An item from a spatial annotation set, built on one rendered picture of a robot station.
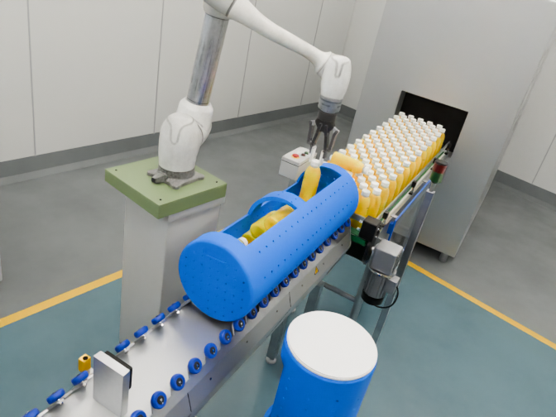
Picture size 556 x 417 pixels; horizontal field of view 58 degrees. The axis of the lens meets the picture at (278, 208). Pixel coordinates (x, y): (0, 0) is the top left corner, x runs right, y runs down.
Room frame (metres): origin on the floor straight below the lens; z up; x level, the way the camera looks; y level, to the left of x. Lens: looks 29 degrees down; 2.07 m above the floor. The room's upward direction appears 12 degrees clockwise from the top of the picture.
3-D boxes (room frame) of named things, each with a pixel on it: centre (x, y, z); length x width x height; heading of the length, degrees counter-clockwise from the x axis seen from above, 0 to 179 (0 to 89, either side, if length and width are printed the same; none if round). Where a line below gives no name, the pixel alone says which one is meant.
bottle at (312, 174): (1.96, -0.11, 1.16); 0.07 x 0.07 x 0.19
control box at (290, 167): (2.39, -0.05, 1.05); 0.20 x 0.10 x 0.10; 156
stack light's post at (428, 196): (2.29, -0.72, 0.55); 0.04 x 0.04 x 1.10; 66
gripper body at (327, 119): (1.96, -0.11, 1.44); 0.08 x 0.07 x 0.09; 66
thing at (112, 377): (0.87, 0.31, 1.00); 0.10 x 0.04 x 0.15; 66
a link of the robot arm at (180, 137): (1.95, 0.47, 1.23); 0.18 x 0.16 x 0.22; 179
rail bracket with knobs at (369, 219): (2.04, -0.43, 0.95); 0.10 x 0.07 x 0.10; 66
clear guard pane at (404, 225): (2.55, -0.74, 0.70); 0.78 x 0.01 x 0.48; 156
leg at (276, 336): (2.05, -0.14, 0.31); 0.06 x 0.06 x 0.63; 66
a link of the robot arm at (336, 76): (1.97, -0.11, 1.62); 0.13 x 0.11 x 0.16; 178
